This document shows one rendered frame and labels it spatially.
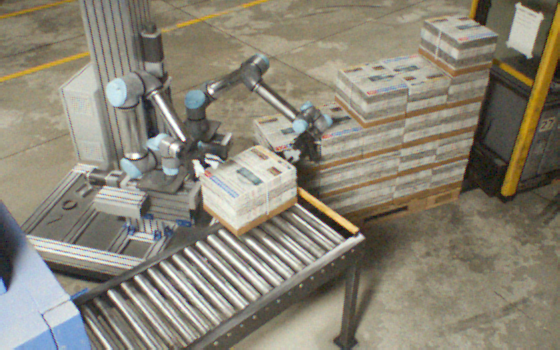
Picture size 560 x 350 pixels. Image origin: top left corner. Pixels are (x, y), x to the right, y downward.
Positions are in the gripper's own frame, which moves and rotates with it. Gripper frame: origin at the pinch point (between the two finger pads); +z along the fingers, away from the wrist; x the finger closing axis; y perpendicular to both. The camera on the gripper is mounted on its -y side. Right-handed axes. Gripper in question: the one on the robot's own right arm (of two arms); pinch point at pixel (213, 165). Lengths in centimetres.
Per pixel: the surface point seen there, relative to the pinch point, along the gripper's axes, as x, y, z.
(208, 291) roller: 18, 47, 18
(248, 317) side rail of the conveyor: 17, 47, 40
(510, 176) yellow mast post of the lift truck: -224, 67, 67
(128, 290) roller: 40, 50, -8
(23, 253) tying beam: 93, -19, 22
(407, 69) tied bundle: -166, -5, 1
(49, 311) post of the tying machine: 99, -18, 44
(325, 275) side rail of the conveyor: -27, 47, 47
